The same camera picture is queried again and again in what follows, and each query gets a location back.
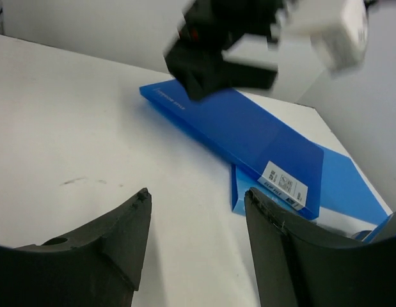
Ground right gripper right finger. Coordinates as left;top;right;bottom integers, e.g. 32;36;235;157
244;188;396;306

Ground light blue notebook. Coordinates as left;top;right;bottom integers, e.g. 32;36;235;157
230;150;396;242

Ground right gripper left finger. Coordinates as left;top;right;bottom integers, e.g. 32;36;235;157
0;188;152;306

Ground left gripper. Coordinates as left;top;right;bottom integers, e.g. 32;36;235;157
164;1;290;101

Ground blue plastic folder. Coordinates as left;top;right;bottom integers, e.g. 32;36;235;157
139;80;324;220

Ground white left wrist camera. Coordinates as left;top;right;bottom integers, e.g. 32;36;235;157
281;0;368;73

